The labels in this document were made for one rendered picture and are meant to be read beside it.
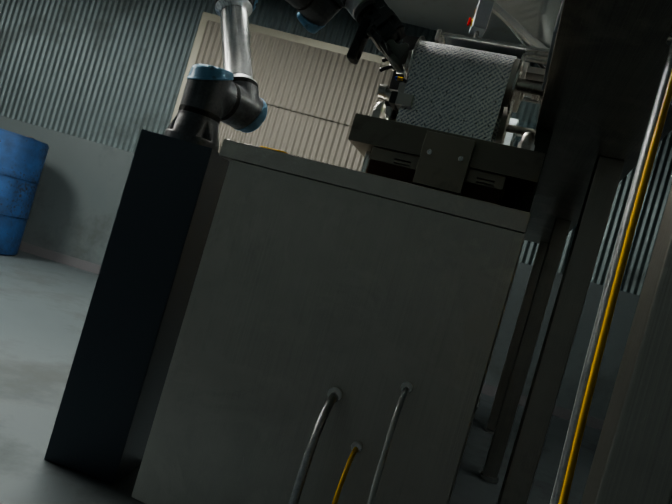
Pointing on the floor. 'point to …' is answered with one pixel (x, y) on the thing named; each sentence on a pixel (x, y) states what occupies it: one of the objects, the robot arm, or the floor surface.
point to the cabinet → (327, 347)
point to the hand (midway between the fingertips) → (400, 71)
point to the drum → (17, 185)
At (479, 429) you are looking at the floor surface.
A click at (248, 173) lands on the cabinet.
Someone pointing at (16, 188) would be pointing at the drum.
